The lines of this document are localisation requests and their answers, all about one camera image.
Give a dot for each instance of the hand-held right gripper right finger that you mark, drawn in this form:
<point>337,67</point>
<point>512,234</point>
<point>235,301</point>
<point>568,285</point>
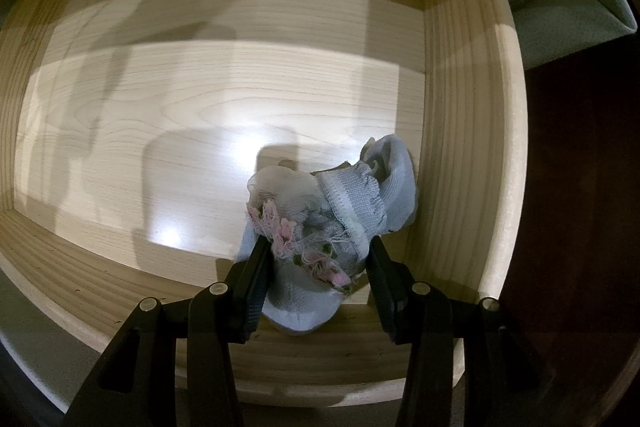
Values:
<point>385,297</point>

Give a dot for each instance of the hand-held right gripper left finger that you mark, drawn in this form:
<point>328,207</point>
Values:
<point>255,287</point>

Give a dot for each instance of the light blue lace trimmed sock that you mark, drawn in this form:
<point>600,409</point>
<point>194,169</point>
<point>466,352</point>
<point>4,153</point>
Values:
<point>350,207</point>

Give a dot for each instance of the grey drawer with wooden inside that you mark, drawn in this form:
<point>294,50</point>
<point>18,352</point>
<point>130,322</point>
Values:
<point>200,107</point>

